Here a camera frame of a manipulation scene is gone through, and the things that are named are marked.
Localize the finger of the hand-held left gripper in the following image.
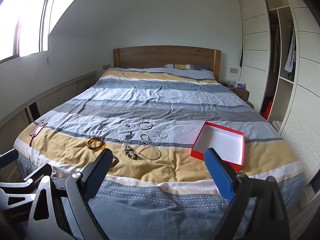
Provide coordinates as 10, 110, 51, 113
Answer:
0, 149, 20, 169
0, 164, 53, 195

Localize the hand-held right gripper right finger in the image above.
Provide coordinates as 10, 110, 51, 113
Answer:
204, 148, 290, 240

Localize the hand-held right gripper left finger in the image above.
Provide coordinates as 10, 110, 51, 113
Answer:
27, 148, 114, 240

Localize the amber bangle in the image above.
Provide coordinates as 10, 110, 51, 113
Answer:
87, 137, 105, 152

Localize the red shallow box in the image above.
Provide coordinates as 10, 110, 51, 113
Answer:
190, 121, 245, 167

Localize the dark bead bracelet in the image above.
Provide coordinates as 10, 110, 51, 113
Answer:
123, 145, 138, 159

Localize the gold chain necklace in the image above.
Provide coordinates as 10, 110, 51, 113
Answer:
138, 144, 162, 161

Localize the phone in pink case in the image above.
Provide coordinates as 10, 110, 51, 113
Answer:
29, 121, 47, 147

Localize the red item in wardrobe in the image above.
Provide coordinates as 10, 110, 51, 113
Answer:
262, 100, 272, 120

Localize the wooden nightstand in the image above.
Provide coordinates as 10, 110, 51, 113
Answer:
226, 81, 250, 102

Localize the striped duvet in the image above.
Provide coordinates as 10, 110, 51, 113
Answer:
14, 67, 307, 240

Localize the window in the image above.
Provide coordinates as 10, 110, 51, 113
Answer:
0, 0, 55, 63

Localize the wooden headboard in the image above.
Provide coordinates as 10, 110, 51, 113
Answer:
113, 45, 221, 82

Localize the white wardrobe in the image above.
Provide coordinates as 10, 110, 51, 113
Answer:
239, 0, 320, 205

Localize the hanging striped shirt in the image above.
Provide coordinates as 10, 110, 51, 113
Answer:
284, 34, 297, 74

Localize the low beige wall cabinet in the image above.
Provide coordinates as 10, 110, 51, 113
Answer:
0, 71, 98, 153

